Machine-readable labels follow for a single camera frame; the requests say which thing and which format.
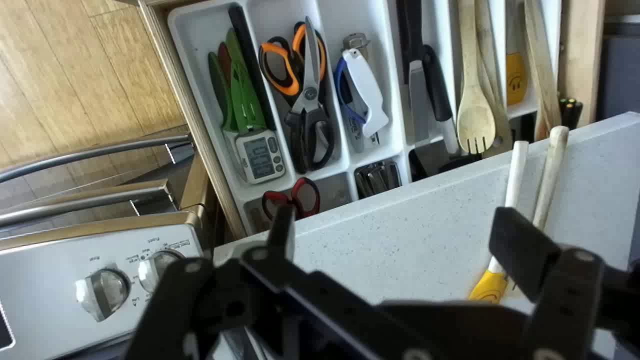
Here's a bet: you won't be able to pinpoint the white and blue can opener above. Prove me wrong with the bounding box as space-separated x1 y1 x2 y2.
332 31 392 146

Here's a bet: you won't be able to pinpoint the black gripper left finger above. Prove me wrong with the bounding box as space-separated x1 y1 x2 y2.
126 202 375 360

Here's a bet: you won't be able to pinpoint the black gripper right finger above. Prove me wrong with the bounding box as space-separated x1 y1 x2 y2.
487 206 605 360

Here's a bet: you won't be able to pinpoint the flat wooden spatula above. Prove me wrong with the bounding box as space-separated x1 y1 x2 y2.
521 0 565 141

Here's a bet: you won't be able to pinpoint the green handled peeler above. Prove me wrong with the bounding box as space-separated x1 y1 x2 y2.
205 26 268 135

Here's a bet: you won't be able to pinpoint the yellow spatula with white handle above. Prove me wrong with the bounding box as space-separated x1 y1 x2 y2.
467 138 529 304

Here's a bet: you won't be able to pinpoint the white utensil handle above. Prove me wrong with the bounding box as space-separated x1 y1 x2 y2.
529 124 570 231

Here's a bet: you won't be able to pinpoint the silver stove knob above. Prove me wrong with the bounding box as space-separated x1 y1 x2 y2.
74 265 131 324
135 248 185 296

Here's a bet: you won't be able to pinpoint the black handled white tipped utensil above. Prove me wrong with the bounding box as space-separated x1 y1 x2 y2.
417 44 464 155

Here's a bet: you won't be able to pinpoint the steel oven door handle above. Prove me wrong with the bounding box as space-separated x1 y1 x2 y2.
0 132 195 185

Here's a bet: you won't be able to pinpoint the black handled silver spatula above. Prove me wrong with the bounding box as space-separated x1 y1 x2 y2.
395 0 437 146

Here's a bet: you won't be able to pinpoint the black handled kitchen shears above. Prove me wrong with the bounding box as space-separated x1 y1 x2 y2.
281 106 337 175

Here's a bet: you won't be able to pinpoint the dark grey wooden utensil drawer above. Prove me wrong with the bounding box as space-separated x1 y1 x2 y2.
135 0 608 242

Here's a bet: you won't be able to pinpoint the white cutlery organizer tray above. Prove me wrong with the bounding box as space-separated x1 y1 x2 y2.
166 0 562 238

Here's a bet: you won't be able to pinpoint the small black clip tool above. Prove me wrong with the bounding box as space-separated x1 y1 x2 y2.
353 157 401 200

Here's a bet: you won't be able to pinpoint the white digital kitchen timer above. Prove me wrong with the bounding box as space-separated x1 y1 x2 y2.
231 127 288 185

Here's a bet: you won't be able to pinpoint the small yellow utensil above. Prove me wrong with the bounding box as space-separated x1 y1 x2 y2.
504 48 528 107

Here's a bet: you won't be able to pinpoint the slim black utensil handle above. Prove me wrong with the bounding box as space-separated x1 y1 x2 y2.
226 1 275 129

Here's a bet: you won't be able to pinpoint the wooden slotted fork spoon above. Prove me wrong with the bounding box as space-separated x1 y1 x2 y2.
455 0 497 155

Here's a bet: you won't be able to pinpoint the stainless steel gas range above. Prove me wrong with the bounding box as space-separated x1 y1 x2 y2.
0 127 216 360

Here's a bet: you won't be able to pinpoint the red handled scissors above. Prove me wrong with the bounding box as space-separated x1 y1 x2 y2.
259 175 321 222

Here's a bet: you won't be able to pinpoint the orange handled scissors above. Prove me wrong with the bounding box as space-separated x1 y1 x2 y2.
258 19 330 116

